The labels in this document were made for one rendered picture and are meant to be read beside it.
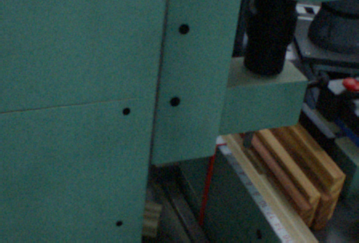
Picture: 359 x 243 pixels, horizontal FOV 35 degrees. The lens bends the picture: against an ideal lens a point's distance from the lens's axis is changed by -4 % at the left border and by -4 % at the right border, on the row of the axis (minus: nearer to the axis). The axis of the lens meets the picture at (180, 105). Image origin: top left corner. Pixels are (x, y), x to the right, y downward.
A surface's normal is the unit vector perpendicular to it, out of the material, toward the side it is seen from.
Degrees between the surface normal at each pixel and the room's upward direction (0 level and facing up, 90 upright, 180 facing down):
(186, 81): 90
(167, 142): 90
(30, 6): 90
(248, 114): 90
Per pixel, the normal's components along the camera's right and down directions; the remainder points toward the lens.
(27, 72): 0.36, 0.54
